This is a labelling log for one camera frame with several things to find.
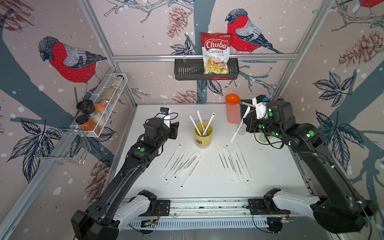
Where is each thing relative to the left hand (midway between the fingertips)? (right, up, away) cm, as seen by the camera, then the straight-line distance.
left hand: (176, 119), depth 73 cm
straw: (-6, -26, +17) cm, 32 cm away
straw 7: (+30, -28, +15) cm, 44 cm away
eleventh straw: (+40, -27, +16) cm, 51 cm away
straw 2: (-3, -28, +16) cm, 32 cm away
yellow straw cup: (+14, -14, +16) cm, 25 cm away
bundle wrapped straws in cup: (+16, -7, +18) cm, 24 cm away
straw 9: (+33, -27, +16) cm, 46 cm away
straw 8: (+31, -28, +15) cm, 45 cm away
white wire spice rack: (-35, -4, -9) cm, 36 cm away
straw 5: (0, -33, +11) cm, 35 cm away
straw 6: (+26, -26, +17) cm, 41 cm away
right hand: (+31, 0, -7) cm, 31 cm away
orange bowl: (+39, +15, +46) cm, 62 cm away
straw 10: (+36, -28, +15) cm, 48 cm away
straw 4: (+4, -27, +16) cm, 31 cm away
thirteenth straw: (+30, -2, -5) cm, 31 cm away
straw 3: (-1, -29, +15) cm, 32 cm away
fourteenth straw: (+7, -31, +13) cm, 34 cm away
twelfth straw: (+35, -30, +14) cm, 48 cm away
